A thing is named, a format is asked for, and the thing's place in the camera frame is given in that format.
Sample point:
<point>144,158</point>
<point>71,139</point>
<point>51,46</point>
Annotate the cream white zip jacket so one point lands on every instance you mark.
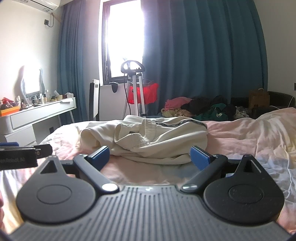
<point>161,141</point>

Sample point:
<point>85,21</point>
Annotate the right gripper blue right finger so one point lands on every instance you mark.
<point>209,165</point>

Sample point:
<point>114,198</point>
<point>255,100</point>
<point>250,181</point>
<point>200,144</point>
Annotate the white dressing table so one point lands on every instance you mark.
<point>18,127</point>

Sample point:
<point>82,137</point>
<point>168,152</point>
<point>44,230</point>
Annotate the curved vanity mirror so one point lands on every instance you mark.
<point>29,83</point>

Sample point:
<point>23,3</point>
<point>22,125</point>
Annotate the white air conditioner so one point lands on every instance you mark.
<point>47,6</point>

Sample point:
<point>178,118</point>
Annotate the white panel heater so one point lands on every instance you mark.
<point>94,95</point>

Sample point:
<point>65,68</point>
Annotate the left teal curtain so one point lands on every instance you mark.
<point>78,52</point>

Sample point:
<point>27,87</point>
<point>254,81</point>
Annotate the orange tray with items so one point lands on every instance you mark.
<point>9,106</point>

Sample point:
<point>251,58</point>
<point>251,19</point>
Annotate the teal blue window curtain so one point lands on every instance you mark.
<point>203,48</point>

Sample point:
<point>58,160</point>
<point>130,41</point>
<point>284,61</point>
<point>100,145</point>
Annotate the brown paper bag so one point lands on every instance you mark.
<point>258,98</point>

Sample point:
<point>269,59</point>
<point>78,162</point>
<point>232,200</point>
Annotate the garment steamer stand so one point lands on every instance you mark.
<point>134,70</point>

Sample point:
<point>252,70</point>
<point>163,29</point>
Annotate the red garment on stand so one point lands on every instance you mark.
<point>150,93</point>

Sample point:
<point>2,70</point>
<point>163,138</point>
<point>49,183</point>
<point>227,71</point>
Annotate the pile of clothes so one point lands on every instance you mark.
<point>206,109</point>

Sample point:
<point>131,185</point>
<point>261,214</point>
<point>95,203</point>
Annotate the cosmetic bottles on table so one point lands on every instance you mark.
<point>36,98</point>

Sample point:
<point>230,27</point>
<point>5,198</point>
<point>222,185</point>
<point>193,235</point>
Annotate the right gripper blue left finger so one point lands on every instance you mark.
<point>89,167</point>

